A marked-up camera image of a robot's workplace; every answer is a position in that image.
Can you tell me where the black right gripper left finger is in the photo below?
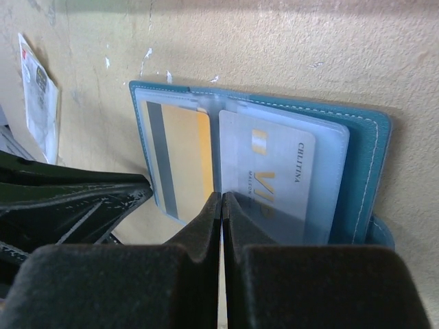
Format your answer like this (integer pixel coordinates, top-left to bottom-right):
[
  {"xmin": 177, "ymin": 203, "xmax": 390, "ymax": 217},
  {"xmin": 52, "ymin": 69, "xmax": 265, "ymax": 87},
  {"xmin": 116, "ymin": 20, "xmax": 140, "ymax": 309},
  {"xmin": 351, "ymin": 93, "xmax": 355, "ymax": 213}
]
[{"xmin": 1, "ymin": 193, "xmax": 222, "ymax": 328}]

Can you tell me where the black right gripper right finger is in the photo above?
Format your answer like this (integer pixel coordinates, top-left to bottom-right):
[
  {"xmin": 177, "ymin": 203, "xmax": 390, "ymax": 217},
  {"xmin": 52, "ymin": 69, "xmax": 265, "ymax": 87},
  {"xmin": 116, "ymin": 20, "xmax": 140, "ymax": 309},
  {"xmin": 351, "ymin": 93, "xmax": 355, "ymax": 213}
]
[{"xmin": 222, "ymin": 193, "xmax": 430, "ymax": 328}]

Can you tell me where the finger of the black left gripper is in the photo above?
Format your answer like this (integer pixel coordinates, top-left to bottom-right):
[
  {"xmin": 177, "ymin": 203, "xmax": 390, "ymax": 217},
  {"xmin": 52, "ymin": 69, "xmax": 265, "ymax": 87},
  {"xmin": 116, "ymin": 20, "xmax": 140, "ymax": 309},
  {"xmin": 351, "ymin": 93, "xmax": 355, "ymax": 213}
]
[
  {"xmin": 1, "ymin": 186, "xmax": 152, "ymax": 260},
  {"xmin": 1, "ymin": 151, "xmax": 151, "ymax": 206}
]

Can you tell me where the blue leather card holder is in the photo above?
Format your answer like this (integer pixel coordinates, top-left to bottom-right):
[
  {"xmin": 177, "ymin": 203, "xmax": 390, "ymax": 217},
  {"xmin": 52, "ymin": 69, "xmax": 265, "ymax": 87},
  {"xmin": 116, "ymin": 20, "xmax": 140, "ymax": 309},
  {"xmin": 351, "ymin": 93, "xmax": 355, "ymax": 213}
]
[{"xmin": 129, "ymin": 80, "xmax": 395, "ymax": 249}]

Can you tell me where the silver VIP card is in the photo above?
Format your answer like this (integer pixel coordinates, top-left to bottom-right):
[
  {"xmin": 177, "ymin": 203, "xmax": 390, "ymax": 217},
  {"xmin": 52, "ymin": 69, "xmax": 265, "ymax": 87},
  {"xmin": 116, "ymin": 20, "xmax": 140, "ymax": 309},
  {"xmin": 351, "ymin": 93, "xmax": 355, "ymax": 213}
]
[{"xmin": 219, "ymin": 110, "xmax": 316, "ymax": 235}]

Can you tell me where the white plastic card packet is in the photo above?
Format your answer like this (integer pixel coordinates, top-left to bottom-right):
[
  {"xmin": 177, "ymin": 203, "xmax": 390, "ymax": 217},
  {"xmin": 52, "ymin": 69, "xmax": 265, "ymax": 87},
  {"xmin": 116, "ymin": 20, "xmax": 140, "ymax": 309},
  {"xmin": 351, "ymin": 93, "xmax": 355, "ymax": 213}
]
[{"xmin": 18, "ymin": 34, "xmax": 59, "ymax": 165}]

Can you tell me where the gold card in holder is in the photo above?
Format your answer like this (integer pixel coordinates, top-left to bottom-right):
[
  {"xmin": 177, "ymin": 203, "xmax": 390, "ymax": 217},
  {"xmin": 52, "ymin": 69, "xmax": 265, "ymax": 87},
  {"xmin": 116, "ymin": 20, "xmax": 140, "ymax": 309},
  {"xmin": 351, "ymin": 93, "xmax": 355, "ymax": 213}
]
[{"xmin": 142, "ymin": 101, "xmax": 214, "ymax": 223}]

